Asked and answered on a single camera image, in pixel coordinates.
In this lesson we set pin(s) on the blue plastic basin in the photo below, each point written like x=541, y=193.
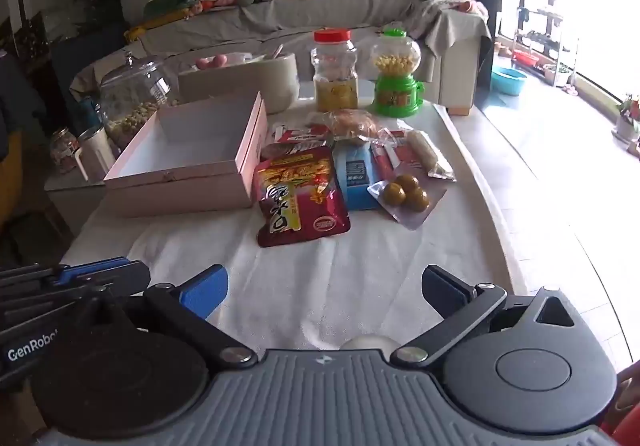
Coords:
x=509, y=81

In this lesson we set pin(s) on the pink plush toy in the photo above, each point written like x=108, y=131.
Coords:
x=220, y=0

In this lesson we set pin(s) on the white mug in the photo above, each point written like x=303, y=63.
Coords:
x=97, y=153

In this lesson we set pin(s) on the pink box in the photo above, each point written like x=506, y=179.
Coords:
x=200, y=186

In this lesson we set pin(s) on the red sausage stick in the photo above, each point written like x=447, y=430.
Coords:
x=400, y=151
x=382, y=163

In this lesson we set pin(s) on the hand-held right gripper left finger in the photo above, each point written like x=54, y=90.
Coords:
x=205, y=291

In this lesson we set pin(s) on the small glass jar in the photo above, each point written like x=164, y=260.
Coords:
x=64, y=151

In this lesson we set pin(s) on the grey covered sofa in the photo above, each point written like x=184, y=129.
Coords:
x=310, y=16

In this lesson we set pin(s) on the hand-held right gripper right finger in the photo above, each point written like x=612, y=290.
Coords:
x=442, y=291

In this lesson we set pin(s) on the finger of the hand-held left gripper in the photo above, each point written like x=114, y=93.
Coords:
x=100, y=272
x=60, y=297

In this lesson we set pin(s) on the green and yellow plush toy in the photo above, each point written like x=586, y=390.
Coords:
x=170, y=1

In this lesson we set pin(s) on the beige open container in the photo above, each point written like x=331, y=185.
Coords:
x=270, y=81

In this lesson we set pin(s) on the potted plant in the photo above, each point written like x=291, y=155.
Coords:
x=629, y=118

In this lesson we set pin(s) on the bread in clear bag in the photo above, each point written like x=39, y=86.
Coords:
x=355, y=123

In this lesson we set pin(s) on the white roll snack packet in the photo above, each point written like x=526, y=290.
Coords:
x=425, y=151

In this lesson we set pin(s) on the pink round fruit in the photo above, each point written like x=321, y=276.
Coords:
x=204, y=63
x=220, y=61

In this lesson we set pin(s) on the red-lidded plastic jar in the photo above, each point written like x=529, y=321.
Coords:
x=334, y=76

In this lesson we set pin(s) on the red plastic basin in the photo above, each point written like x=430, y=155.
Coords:
x=526, y=58

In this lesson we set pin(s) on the green gumball machine toy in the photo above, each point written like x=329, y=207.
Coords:
x=397, y=96

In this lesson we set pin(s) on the dark chair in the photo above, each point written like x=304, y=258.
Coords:
x=85, y=51

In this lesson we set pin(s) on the red and white snack packet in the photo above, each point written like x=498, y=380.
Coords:
x=305, y=135

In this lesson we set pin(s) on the large red snack bag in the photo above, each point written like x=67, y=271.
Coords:
x=300, y=196

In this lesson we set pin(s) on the metal shelf rack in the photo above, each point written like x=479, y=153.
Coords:
x=547, y=41

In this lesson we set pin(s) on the blue snack packet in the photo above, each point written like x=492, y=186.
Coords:
x=355, y=176

